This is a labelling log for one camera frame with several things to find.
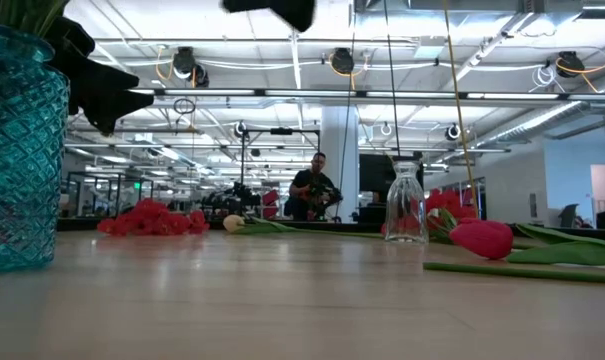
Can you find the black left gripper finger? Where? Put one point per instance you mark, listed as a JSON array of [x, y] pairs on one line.
[[102, 77], [114, 107]]

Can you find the green stems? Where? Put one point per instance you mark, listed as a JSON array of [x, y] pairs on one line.
[[29, 15]]

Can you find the teal textured glass vase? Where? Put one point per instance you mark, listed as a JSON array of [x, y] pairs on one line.
[[22, 150]]

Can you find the cream artificial tulip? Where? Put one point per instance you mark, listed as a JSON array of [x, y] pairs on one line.
[[233, 223]]

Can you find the clear glass vase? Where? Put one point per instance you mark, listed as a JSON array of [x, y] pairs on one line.
[[406, 210]]

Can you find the red artificial tulip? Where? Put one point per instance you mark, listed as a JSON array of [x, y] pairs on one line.
[[482, 239]]

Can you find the long green stem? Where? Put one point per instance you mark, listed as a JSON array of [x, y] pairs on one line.
[[507, 272]]

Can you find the black background robot arm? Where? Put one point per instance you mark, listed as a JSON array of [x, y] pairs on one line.
[[237, 192]]

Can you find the long ceiling light strip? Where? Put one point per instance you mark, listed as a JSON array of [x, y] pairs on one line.
[[332, 93]]

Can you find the white square pillar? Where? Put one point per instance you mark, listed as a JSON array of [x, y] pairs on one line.
[[339, 150]]

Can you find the person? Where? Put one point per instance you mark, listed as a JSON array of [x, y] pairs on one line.
[[309, 187]]

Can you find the black monitor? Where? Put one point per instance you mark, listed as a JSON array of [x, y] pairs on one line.
[[374, 172]]

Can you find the grey office chair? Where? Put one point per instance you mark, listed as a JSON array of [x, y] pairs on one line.
[[568, 215]]

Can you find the black frame workstation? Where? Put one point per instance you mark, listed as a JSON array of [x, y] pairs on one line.
[[109, 174]]

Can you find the black background rig frame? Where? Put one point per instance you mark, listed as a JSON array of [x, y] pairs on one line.
[[281, 131]]

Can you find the silver ventilation duct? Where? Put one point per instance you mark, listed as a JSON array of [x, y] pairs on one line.
[[532, 120]]

